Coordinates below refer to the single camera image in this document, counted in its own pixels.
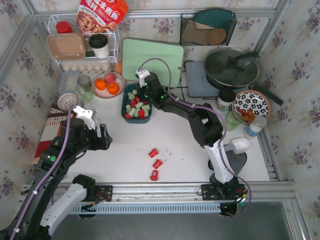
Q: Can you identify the teal plastic storage basket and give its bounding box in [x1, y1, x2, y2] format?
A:
[120, 84, 152, 124]

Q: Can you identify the white plastic scoop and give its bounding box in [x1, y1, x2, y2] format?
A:
[224, 137, 251, 155]

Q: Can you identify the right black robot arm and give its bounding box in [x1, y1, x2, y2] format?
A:
[135, 70, 239, 199]

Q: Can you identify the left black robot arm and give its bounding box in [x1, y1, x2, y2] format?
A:
[0, 118, 113, 240]

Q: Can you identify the white strainer basket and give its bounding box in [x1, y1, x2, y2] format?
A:
[57, 93, 78, 111]

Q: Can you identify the green cutting board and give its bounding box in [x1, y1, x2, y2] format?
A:
[122, 37, 184, 88]

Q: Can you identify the striped red cloth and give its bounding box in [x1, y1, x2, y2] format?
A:
[33, 104, 68, 164]

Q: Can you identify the grey induction cooker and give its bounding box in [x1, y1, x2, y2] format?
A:
[183, 60, 220, 99]

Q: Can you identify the pink peach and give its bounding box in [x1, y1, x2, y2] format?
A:
[104, 72, 117, 84]

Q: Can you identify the pink fruit bowl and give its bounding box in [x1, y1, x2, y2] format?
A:
[91, 72, 126, 99]

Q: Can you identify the grey glass cup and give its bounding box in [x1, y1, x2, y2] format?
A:
[77, 75, 92, 92]

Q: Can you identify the clear lidded container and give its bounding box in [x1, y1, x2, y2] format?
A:
[57, 71, 80, 95]

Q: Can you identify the egg carton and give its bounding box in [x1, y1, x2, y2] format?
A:
[61, 63, 112, 75]

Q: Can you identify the brown cardboard mat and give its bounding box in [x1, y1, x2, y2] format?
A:
[181, 20, 215, 46]

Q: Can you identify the black lid paper cup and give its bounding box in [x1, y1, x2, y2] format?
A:
[88, 33, 110, 57]

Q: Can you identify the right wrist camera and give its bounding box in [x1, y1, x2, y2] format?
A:
[136, 70, 151, 88]

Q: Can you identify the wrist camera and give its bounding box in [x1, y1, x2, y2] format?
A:
[136, 70, 151, 88]
[73, 105, 97, 130]

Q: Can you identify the black power plug cable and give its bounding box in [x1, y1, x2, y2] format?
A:
[163, 74, 190, 103]

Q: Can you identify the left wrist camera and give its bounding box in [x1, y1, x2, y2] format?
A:
[73, 105, 97, 130]

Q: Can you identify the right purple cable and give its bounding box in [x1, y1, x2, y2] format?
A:
[137, 57, 252, 218]

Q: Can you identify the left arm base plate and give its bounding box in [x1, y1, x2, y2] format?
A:
[83, 185, 113, 202]

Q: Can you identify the white wire rack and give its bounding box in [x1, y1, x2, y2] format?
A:
[47, 13, 120, 65]

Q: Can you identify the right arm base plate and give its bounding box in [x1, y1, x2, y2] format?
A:
[200, 184, 248, 201]

